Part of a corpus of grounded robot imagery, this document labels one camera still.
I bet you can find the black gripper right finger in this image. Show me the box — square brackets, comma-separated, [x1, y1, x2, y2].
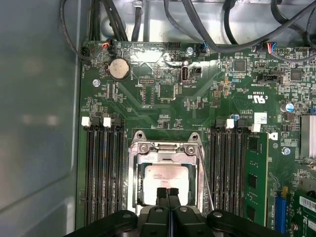
[168, 188, 282, 237]

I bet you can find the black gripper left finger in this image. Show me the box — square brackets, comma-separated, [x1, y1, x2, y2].
[64, 187, 171, 237]

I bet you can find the wire locking lever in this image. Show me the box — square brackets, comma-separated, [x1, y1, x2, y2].
[197, 147, 215, 211]

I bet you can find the silver square CPU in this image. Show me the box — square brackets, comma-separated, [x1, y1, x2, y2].
[143, 164, 191, 206]

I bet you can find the metal socket cover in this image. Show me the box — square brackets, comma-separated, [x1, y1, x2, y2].
[133, 144, 201, 211]

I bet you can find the CPU socket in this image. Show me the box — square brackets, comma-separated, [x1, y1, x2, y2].
[127, 132, 206, 216]

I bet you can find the black RAM slot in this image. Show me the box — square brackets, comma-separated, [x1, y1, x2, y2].
[221, 118, 235, 218]
[112, 117, 126, 218]
[233, 119, 246, 218]
[102, 117, 116, 222]
[90, 116, 106, 223]
[80, 116, 96, 224]
[210, 118, 225, 218]

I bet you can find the blue expansion slot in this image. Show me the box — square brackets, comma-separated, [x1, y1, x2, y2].
[275, 189, 287, 234]

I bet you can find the green RAM stick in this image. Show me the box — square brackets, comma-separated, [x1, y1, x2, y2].
[244, 132, 269, 227]

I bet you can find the graphics card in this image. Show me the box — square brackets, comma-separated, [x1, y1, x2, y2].
[293, 190, 316, 237]

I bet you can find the green motherboard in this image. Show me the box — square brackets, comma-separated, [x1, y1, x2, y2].
[75, 40, 316, 237]

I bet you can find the white label sticker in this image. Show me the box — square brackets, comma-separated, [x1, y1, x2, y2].
[254, 112, 269, 124]

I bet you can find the silver heatsink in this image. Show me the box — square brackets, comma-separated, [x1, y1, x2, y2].
[299, 115, 316, 159]

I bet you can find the internal USB port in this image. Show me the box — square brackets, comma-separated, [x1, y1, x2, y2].
[181, 65, 190, 82]

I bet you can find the silver coin cell battery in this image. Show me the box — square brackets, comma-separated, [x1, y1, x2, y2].
[108, 57, 131, 81]

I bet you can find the dark grey PC case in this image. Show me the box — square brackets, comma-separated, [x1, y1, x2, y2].
[0, 0, 316, 237]

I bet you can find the black cable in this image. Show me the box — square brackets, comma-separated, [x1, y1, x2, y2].
[88, 0, 101, 41]
[223, 0, 239, 45]
[59, 0, 86, 61]
[102, 0, 129, 42]
[270, 0, 316, 62]
[131, 0, 144, 42]
[163, 0, 316, 53]

